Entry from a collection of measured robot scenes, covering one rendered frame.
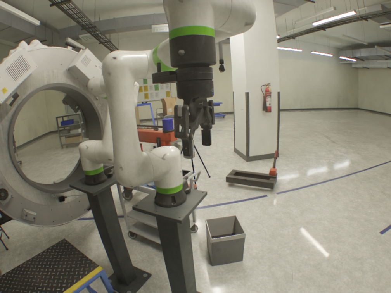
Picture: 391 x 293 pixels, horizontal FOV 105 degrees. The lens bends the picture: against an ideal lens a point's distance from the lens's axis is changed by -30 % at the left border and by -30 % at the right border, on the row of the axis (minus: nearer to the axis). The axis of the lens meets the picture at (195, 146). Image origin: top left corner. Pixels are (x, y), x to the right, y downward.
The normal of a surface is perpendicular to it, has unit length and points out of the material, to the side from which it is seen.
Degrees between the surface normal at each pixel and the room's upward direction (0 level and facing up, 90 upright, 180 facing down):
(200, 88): 90
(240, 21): 132
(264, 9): 90
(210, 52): 90
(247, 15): 115
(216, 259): 90
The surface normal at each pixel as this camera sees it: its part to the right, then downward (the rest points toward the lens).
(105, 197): 0.90, 0.07
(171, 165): 0.58, 0.17
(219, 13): 0.56, 0.70
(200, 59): 0.28, 0.25
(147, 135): -0.49, 0.26
